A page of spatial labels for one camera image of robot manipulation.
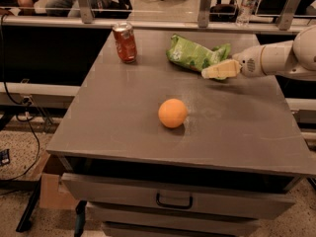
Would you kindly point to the grey middle drawer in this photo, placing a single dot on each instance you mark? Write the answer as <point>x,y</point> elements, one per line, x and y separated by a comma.
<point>172,219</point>

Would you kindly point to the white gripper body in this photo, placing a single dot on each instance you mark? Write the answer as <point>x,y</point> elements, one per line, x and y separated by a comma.
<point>249,61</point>

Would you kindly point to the grey top drawer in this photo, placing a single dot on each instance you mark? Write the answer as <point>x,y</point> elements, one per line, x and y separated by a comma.
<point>150,194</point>

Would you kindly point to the clear plastic water bottle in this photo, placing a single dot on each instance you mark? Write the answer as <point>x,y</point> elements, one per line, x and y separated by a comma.
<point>246,9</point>

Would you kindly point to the cardboard box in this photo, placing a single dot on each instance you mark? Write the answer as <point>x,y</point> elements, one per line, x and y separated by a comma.
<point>53,193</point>

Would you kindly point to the seated person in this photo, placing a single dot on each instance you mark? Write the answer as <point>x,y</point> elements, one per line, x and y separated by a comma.
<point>82,0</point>

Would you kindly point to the green rice chip bag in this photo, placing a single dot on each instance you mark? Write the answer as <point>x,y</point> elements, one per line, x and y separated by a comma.
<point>193,56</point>

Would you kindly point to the black bag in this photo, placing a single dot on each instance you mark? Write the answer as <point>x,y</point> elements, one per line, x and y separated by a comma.
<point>224,12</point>

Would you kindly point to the red soda can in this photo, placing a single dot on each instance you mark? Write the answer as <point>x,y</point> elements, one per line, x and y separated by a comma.
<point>125,42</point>

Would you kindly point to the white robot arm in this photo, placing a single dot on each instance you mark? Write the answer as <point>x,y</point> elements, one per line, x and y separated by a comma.
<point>293,59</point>

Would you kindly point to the metal rail with posts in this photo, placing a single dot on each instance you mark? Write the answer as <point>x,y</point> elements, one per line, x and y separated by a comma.
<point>151,20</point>

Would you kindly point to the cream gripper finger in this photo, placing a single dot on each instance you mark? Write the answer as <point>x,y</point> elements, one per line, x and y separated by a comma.
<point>224,69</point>

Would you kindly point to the orange fruit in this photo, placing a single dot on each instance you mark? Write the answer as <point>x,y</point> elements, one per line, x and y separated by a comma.
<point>172,113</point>

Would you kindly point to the grey drawer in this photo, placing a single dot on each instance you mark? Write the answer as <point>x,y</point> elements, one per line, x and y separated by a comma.
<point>172,219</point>
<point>150,194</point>

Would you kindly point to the black drawer handle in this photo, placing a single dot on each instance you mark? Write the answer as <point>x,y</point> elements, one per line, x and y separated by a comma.
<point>174,202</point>

